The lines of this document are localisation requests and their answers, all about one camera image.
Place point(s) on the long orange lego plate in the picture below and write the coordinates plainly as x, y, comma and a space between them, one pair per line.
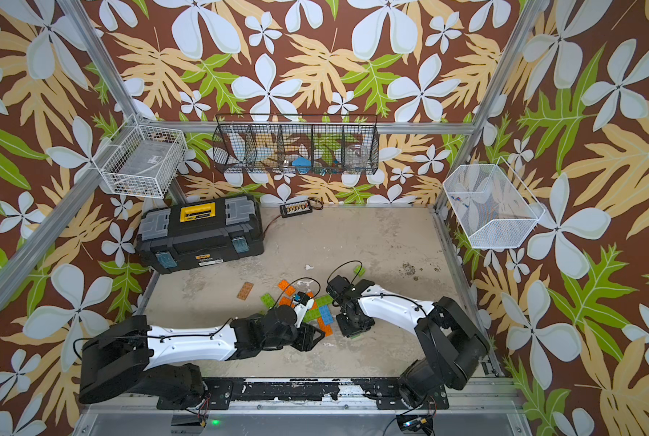
328, 329

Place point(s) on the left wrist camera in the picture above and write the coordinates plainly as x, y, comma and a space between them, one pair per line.
302, 304

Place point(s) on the white wire basket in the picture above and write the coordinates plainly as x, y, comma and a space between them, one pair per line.
495, 208
141, 159

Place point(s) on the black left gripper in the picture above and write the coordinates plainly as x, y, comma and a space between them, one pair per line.
307, 339

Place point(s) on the lime green lego plate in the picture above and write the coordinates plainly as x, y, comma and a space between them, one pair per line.
312, 315
268, 301
324, 300

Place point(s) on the white wire basket left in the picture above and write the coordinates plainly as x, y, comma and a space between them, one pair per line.
141, 159

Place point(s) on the black power strip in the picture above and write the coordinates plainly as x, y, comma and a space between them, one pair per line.
294, 209

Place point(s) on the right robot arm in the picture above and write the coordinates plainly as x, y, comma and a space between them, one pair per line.
452, 344

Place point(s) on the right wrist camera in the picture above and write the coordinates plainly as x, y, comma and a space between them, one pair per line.
338, 287

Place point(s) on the black wire basket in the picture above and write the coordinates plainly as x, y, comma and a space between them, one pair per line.
296, 144

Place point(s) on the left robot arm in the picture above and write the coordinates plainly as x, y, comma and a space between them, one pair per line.
135, 356

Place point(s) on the white wire basket right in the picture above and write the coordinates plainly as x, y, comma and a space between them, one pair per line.
495, 208

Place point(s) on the blue lego plate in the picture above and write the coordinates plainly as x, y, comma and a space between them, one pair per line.
325, 315

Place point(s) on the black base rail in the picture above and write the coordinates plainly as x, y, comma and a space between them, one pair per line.
383, 393

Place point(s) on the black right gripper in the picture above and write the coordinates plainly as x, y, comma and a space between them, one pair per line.
347, 331

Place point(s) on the aluminium frame post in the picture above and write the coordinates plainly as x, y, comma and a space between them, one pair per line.
509, 60

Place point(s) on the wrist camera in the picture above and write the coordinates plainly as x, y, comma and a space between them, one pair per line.
302, 304
338, 287

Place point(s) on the black toolbox yellow handle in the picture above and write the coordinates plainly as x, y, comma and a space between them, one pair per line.
185, 237

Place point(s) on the small lime green lego brick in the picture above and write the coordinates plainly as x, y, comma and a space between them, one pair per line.
359, 270

